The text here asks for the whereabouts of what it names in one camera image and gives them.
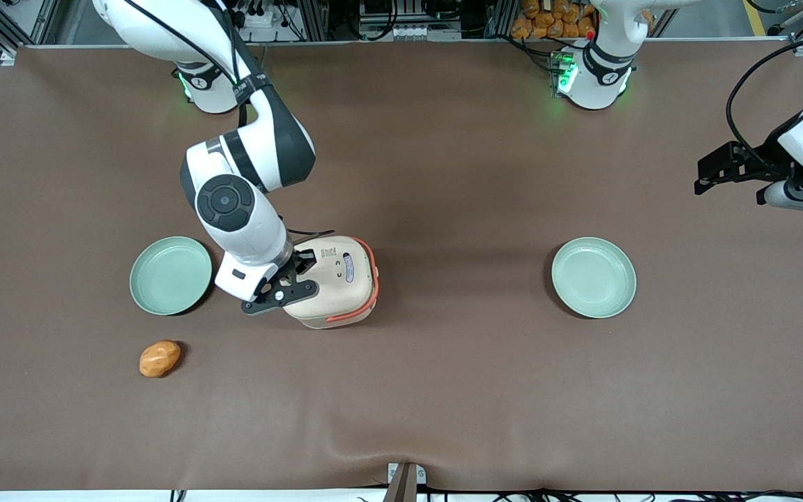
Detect beige rice cooker orange trim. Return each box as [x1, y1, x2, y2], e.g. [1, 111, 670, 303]
[277, 236, 380, 330]

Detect pale green round plate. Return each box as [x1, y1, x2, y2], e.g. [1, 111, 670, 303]
[551, 237, 637, 319]
[129, 236, 213, 317]

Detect orange-brown bread roll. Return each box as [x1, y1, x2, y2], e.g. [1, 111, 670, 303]
[139, 340, 182, 379]

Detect brown table mat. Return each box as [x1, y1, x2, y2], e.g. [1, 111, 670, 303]
[0, 40, 803, 493]

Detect metal table edge clamp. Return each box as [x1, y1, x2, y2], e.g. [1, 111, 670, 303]
[382, 462, 428, 502]

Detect bag of orange bread rolls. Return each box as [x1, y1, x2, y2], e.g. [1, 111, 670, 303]
[511, 0, 596, 40]

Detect white power strip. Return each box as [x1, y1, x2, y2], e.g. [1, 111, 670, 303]
[237, 3, 285, 30]

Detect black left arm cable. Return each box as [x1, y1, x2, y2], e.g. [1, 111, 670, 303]
[725, 28, 803, 172]

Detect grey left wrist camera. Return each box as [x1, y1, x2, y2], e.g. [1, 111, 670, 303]
[756, 179, 803, 215]

